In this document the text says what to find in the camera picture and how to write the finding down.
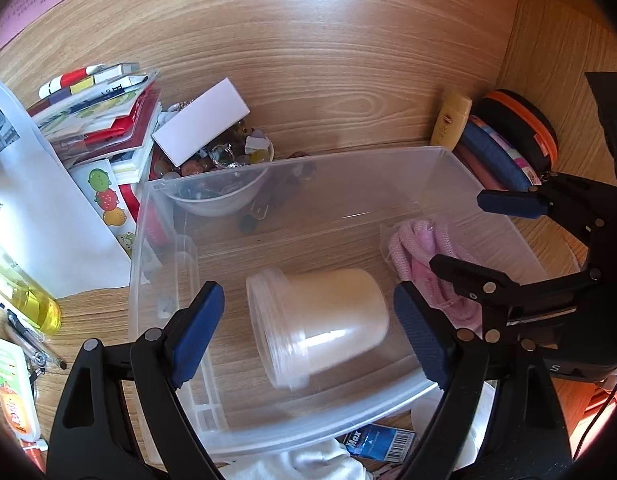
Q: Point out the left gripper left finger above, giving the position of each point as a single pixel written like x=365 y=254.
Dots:
x=162 y=360

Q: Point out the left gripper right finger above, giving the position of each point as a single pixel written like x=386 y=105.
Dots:
x=456 y=360

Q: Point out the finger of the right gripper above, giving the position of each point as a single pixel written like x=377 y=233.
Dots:
x=528 y=204
x=473 y=281

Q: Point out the blue staples box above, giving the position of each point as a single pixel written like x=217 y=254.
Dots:
x=380 y=443

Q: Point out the white cloth pouch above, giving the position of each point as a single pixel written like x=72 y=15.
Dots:
x=324 y=460

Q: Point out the clear plastic storage bin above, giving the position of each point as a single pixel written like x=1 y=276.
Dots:
x=313 y=214

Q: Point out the navy blue pouch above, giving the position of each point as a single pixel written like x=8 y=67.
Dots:
x=505 y=163

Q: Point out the pink notebook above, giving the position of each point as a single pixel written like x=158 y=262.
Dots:
x=475 y=166

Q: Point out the black orange round case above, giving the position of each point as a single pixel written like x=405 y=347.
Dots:
x=522 y=125

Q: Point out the yellow lotion bottle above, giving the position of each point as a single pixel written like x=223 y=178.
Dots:
x=451 y=120

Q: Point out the black pen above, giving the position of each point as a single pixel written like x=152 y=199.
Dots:
x=36 y=341

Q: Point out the yellow liquid clear bottle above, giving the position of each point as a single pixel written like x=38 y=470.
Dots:
x=25 y=295

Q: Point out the green orange white tube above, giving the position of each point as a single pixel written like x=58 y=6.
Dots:
x=16 y=397

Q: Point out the white folded paper sheet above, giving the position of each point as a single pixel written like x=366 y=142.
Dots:
x=46 y=224

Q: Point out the fruit sticker sheet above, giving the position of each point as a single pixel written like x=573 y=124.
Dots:
x=98 y=183

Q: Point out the white bowl of trinkets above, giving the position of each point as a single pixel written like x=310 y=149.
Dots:
x=224 y=175

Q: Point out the stack of booklets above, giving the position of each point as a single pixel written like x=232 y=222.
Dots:
x=107 y=114

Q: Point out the white rectangular box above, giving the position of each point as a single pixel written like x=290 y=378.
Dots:
x=200 y=122

